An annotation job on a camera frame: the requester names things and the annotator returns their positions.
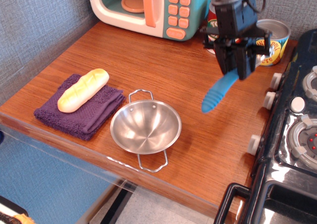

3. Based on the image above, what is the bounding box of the steel bowl with wire handles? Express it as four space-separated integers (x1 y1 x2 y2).
110 89 182 173

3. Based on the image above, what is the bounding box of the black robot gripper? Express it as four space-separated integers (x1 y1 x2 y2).
201 0 272 80

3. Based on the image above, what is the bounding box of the blue handled metal spork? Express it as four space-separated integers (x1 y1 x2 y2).
201 69 239 113

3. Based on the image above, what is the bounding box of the teal toy microwave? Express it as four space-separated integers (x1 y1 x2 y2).
90 0 211 41

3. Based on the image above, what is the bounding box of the white stove knob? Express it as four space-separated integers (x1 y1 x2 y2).
269 73 283 90
263 92 276 110
247 134 262 156

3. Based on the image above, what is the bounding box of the pineapple slices can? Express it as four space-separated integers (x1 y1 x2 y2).
257 19 291 66

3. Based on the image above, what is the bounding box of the white stove knob middle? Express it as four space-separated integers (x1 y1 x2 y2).
263 92 276 110

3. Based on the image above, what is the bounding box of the grey front burner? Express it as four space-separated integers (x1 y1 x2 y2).
287 114 317 170

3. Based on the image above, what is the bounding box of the grey burner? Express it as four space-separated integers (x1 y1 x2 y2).
302 66 317 102
287 114 317 170

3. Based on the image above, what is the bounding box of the folded purple towel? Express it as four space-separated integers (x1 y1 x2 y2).
34 74 126 141

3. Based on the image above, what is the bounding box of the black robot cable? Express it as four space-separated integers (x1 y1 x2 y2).
245 0 266 14

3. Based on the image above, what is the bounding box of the black toy stove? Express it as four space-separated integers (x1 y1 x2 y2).
213 28 317 224

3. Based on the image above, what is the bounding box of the orange object bottom left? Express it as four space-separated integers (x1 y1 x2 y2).
0 195 35 224

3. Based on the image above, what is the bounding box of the clear acrylic table guard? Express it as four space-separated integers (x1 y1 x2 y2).
0 115 215 224

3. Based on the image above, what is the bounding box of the black oven door handle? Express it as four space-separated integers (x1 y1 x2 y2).
214 182 251 224

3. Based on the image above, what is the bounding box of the tomato sauce can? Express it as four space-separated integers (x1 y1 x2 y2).
207 3 218 42

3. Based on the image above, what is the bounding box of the white stove knob front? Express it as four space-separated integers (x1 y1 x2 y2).
247 134 262 156

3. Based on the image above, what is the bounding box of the yellow toy bread loaf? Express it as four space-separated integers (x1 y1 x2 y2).
57 68 109 113

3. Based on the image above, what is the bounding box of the white stove knob rear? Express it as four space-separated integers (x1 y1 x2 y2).
269 73 283 90

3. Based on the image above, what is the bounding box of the white round stove button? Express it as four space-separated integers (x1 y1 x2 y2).
290 97 305 113

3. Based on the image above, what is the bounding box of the grey rear burner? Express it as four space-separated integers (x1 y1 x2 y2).
302 66 317 102

